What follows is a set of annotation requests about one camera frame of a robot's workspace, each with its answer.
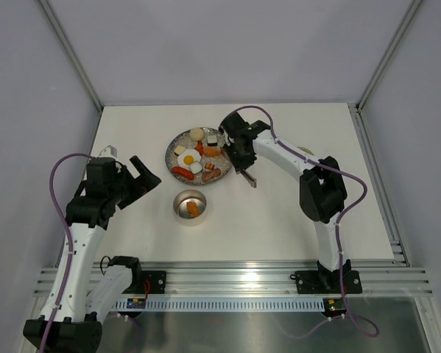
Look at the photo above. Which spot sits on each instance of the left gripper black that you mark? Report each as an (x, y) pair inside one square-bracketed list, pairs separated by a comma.
[(146, 179)]

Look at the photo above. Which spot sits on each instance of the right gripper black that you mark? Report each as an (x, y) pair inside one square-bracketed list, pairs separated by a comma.
[(238, 164)]

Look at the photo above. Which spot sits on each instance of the stainless steel bowl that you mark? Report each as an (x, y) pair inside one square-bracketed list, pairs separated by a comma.
[(180, 211)]

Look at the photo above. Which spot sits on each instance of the stainless steel tongs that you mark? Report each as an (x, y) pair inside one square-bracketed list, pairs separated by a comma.
[(250, 178)]

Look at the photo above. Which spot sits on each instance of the orange fried nugget toy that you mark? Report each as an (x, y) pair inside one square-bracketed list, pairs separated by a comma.
[(192, 209)]

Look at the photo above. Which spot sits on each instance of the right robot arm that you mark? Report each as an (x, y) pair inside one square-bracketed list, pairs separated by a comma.
[(322, 192)]

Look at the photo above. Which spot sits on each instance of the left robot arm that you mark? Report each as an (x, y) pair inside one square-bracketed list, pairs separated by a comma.
[(71, 319)]

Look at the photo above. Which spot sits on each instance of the sushi roll toy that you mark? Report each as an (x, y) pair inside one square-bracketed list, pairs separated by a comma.
[(212, 140)]

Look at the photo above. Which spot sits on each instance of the orange fried shrimp toy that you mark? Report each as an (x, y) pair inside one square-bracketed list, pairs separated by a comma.
[(210, 151)]

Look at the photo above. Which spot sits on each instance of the beige round bun toy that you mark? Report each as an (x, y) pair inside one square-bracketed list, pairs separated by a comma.
[(196, 134)]

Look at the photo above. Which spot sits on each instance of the silver patterned plate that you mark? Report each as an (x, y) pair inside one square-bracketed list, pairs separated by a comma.
[(208, 163)]

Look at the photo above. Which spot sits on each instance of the fried egg toy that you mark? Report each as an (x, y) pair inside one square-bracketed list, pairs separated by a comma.
[(188, 157)]

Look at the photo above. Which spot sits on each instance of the white rice cube toy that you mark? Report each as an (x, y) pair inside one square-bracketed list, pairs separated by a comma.
[(196, 167)]

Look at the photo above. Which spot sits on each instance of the bacon slice toy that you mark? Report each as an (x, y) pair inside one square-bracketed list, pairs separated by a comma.
[(207, 176)]

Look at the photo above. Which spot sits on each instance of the green round lid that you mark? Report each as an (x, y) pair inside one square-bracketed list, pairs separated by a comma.
[(305, 150)]

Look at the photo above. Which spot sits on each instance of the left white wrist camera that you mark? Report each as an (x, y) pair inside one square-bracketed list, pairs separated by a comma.
[(108, 151)]

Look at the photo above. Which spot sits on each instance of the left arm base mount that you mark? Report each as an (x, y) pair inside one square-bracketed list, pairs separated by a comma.
[(151, 282)]

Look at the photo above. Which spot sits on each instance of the white slotted cable duct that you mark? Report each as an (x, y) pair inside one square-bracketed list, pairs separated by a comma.
[(221, 305)]

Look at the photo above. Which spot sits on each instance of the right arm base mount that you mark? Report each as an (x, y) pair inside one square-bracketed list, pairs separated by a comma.
[(315, 282)]

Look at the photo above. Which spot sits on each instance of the aluminium front rail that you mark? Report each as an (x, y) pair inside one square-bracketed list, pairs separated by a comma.
[(272, 279)]

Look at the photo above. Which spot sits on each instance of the left aluminium frame post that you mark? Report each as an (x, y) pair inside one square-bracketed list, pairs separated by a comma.
[(59, 31)]

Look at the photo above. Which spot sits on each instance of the aluminium frame post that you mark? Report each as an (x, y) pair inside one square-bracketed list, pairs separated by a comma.
[(59, 31), (392, 47)]

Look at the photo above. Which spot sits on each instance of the right aluminium frame post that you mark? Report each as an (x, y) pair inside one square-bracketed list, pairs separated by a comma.
[(392, 47)]

